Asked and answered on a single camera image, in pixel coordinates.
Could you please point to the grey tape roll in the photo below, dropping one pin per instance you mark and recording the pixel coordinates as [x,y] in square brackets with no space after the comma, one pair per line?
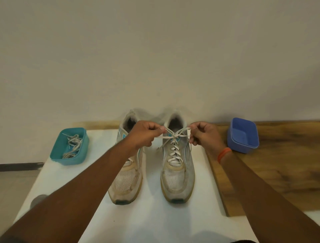
[37,200]

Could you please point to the blue plastic container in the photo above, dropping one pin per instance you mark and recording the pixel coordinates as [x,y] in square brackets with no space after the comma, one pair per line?
[242,132]

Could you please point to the teal plastic container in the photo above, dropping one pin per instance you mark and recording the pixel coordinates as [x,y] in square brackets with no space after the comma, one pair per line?
[56,155]

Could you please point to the black trousers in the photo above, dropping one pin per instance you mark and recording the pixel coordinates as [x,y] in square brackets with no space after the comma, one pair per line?
[242,241]

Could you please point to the orange thread wristband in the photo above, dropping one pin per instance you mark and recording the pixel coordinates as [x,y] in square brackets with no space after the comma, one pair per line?
[223,154]

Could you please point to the person's right forearm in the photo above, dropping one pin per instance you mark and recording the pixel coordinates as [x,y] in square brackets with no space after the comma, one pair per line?
[270,202]

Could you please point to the worn white sneaker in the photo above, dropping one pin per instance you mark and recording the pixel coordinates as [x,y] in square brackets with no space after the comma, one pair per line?
[177,187]
[125,187]

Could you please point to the person's right hand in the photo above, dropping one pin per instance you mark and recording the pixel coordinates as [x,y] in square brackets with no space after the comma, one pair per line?
[207,137]

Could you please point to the person's left forearm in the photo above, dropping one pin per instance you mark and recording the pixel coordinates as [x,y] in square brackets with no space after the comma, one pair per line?
[67,200]

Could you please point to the person's left hand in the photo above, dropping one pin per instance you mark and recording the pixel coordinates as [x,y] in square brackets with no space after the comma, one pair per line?
[143,135]

